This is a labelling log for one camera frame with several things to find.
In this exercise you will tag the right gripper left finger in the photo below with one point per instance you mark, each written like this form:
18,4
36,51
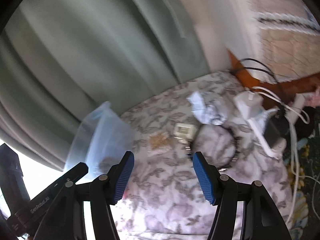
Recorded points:
120,177

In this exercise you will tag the crumpled white paper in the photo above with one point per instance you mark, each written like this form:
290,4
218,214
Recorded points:
209,108

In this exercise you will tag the black power adapter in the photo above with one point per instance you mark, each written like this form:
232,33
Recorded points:
277,127

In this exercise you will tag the white power strip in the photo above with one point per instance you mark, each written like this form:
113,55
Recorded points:
292,113

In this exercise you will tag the clear plastic storage bin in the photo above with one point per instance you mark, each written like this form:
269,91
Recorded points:
100,142

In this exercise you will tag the green curtain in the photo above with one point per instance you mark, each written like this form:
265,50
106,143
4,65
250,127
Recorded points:
61,59

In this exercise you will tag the white charger plug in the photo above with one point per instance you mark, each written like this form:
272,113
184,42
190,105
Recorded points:
248,104

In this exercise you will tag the quilted beige headboard cover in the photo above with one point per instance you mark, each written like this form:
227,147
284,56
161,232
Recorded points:
284,36

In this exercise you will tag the black jewelled headband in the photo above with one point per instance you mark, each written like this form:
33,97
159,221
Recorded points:
219,146

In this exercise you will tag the bag of cotton swabs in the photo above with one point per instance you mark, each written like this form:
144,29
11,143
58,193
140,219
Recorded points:
159,143

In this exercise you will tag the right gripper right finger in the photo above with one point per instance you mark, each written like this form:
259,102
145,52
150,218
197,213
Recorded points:
205,176

